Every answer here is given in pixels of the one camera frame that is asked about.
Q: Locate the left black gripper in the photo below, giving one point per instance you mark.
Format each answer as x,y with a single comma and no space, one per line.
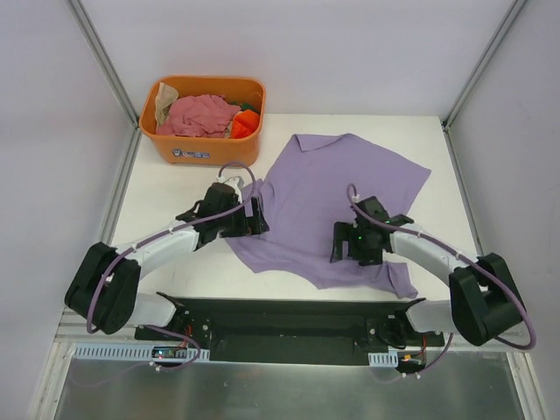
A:
255,217

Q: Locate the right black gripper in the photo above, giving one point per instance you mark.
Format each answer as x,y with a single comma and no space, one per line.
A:
344,243

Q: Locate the purple t-shirt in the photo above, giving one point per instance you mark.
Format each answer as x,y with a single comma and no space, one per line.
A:
305,192

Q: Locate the orange plastic basket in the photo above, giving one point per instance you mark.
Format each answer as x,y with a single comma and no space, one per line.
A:
205,150

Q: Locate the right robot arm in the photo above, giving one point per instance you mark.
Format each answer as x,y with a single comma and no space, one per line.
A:
484,302

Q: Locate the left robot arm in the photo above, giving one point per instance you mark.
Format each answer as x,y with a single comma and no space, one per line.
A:
104,291

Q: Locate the orange-red cloth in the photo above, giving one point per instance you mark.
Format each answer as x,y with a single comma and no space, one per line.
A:
245,124

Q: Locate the green cloth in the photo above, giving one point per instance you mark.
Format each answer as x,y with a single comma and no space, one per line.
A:
246,106

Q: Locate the pink crumpled shirt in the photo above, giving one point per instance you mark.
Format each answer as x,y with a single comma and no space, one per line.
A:
206,115

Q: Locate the beige cloth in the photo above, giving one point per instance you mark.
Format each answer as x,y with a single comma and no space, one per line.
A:
165,97

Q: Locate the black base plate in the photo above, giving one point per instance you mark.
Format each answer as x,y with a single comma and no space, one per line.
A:
297,332

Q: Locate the right white cable duct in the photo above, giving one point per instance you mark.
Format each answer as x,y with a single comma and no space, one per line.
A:
389,359

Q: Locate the white cable duct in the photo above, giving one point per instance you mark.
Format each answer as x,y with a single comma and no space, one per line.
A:
125,352
389,359

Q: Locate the left white cable duct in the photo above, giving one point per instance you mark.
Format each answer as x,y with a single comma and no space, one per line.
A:
125,352

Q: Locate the left aluminium frame post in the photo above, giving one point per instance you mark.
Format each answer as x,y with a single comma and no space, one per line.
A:
87,27

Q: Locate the aluminium frame post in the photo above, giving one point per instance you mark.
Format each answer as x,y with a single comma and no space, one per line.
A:
514,10
87,27

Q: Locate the right aluminium frame post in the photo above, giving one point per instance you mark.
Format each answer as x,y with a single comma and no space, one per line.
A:
514,10

